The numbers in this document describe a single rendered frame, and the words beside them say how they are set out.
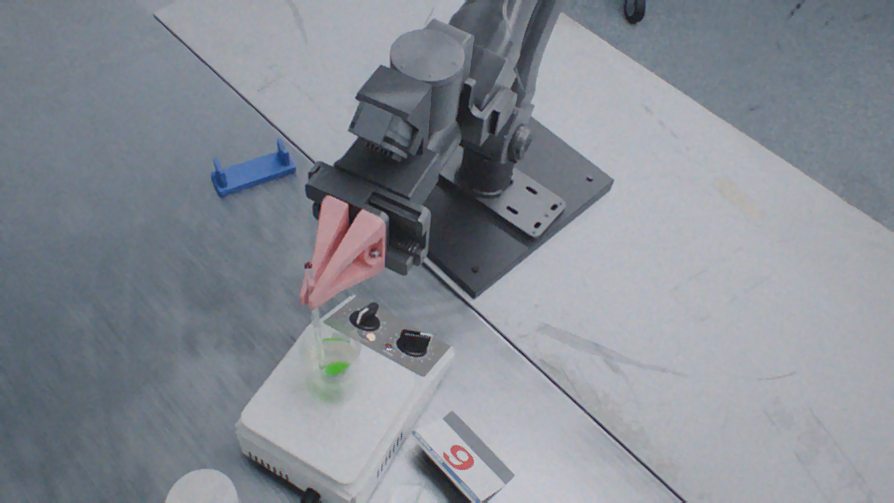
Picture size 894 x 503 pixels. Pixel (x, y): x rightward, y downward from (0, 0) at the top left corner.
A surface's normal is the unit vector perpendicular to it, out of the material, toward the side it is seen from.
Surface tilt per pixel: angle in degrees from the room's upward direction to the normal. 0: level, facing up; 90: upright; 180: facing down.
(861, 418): 0
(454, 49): 2
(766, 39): 0
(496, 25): 37
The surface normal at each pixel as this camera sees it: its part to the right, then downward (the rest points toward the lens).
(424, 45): 0.06, -0.56
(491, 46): -0.25, -0.06
